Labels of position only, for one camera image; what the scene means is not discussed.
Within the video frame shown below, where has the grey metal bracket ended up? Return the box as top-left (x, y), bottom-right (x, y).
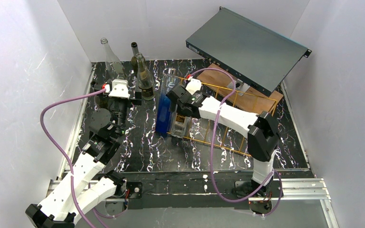
top-left (227, 79), bottom-right (250, 96)

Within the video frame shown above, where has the clear square liquor bottle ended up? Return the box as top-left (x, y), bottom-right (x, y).
top-left (170, 105), bottom-right (192, 138)

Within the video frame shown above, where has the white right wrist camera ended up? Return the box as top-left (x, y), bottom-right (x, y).
top-left (185, 75), bottom-right (202, 95)

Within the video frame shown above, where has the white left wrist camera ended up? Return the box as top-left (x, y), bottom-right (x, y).
top-left (102, 79), bottom-right (130, 99)

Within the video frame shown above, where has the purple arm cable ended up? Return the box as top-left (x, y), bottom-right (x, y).
top-left (40, 89), bottom-right (107, 228)
top-left (191, 67), bottom-right (284, 216)

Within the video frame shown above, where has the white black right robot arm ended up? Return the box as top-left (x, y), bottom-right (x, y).
top-left (166, 85), bottom-right (280, 191)

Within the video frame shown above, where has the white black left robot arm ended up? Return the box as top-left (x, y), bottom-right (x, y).
top-left (25, 80), bottom-right (142, 228)

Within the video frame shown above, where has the dark green wine bottle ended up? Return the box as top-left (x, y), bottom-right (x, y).
top-left (131, 42), bottom-right (139, 76)

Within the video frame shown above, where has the aluminium frame rail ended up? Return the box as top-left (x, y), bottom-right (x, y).
top-left (39, 63), bottom-right (341, 228)

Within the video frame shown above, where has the gold wire wine rack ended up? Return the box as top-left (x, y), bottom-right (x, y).
top-left (160, 74), bottom-right (278, 159)

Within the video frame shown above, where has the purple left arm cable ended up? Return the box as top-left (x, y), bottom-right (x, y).
top-left (40, 89), bottom-right (107, 228)

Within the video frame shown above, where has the grey rack-mount network switch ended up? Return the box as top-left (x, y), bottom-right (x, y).
top-left (186, 7), bottom-right (312, 96)

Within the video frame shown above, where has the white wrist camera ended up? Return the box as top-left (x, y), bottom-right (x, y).
top-left (185, 75), bottom-right (202, 95)
top-left (102, 79), bottom-right (130, 99)

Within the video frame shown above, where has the clear tall empty bottle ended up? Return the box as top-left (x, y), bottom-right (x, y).
top-left (100, 38), bottom-right (127, 80)

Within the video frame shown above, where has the clear labelled wine bottle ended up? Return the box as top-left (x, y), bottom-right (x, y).
top-left (135, 52), bottom-right (154, 100)

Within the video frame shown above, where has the wooden board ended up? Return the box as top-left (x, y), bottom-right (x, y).
top-left (197, 64), bottom-right (283, 114)

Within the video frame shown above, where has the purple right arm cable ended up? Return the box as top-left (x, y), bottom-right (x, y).
top-left (191, 67), bottom-right (284, 216)

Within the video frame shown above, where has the blue tall glass bottle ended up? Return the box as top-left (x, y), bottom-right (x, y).
top-left (155, 67), bottom-right (178, 137)

